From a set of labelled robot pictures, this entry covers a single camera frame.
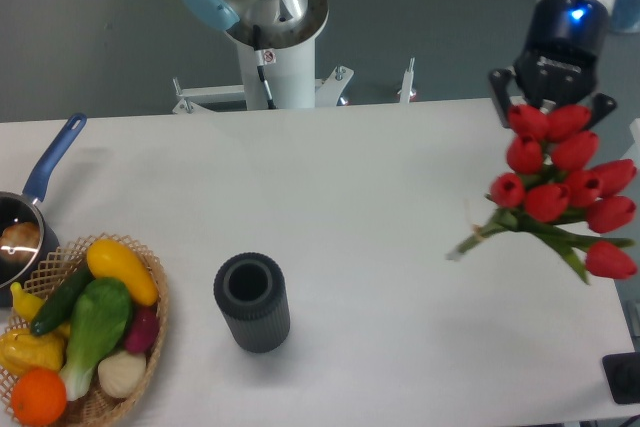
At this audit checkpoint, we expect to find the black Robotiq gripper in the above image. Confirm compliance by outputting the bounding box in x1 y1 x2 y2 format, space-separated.
488 0 617 129

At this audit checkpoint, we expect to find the red tulip bouquet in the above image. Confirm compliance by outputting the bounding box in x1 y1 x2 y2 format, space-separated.
447 104 638 282

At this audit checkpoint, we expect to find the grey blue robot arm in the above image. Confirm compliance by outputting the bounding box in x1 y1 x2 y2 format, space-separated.
182 0 616 123

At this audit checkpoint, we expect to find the dark grey ribbed vase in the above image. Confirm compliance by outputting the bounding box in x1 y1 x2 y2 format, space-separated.
213 252 290 354

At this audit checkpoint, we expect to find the black device at edge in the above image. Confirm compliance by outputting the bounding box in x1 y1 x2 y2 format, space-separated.
602 352 640 405

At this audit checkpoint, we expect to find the yellow squash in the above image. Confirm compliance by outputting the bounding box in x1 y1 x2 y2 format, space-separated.
86 238 159 307

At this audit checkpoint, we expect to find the green bok choy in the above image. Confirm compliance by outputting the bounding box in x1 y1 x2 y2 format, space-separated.
59 277 133 402

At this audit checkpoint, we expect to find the white garlic bulb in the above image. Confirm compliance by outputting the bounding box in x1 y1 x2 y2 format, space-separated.
98 350 146 399

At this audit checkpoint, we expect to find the green cucumber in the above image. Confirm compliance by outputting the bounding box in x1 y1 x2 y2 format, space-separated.
30 266 94 336

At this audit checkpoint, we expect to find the browned bread in pan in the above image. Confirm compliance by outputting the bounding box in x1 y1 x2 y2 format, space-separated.
1 222 40 265

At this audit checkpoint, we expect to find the woven wicker basket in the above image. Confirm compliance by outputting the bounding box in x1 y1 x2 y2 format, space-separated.
1 233 169 426

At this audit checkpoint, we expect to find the yellow banana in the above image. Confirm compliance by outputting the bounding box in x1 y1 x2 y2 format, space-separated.
10 282 45 323

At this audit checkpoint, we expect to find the yellow bell pepper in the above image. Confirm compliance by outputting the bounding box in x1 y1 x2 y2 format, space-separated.
1 328 66 377

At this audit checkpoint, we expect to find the orange fruit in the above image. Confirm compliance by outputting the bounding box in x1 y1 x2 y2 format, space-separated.
10 368 67 426

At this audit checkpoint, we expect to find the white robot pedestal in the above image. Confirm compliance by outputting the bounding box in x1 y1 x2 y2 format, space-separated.
172 0 416 116

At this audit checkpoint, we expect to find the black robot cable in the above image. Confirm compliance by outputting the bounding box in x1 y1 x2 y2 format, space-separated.
251 25 277 110

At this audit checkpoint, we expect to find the blue handled saucepan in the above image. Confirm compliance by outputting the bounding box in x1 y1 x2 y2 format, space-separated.
1 113 87 308

